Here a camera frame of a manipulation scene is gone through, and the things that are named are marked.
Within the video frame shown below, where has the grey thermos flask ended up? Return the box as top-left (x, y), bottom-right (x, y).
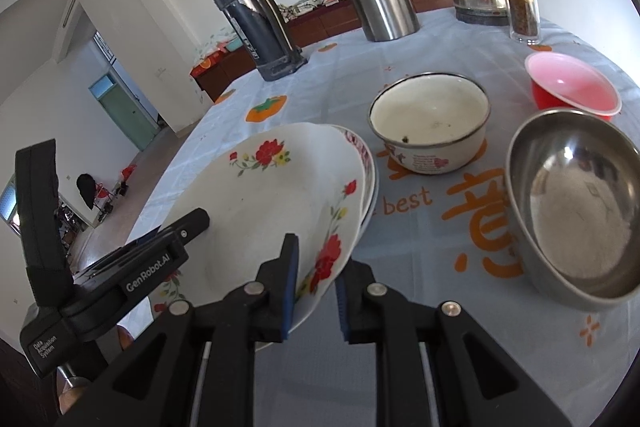
top-left (205, 0), bottom-right (308, 82)

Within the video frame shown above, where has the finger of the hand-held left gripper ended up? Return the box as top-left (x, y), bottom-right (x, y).
top-left (162, 208), bottom-right (211, 253)

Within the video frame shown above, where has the white floral plate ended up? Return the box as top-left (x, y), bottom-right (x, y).
top-left (161, 122), bottom-right (367, 354)

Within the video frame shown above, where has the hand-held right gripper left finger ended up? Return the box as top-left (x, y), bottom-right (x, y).
top-left (52, 233), bottom-right (301, 427)

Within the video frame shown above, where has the brown wooden sideboard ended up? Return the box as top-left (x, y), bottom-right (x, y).
top-left (189, 0), bottom-right (456, 104)

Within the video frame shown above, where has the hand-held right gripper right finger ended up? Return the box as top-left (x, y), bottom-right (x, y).
top-left (335, 259), bottom-right (573, 427)

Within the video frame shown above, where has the green door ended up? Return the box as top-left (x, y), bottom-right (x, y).
top-left (89, 74), bottom-right (160, 152)

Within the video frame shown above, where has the orange box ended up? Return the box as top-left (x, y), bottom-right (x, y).
top-left (192, 49), bottom-right (228, 78)

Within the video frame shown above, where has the printed tablecloth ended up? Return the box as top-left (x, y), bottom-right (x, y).
top-left (120, 4), bottom-right (640, 427)

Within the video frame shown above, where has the white plate with red rim pattern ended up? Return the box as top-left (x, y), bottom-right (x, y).
top-left (332, 124), bottom-right (379, 238)

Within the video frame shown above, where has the black chair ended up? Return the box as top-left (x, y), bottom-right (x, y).
top-left (76, 174), bottom-right (102, 210)

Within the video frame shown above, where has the white enamel bowl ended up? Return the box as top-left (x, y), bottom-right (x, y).
top-left (368, 73), bottom-right (492, 175)

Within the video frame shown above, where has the stainless steel bowl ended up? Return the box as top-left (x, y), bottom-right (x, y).
top-left (505, 109), bottom-right (640, 313)

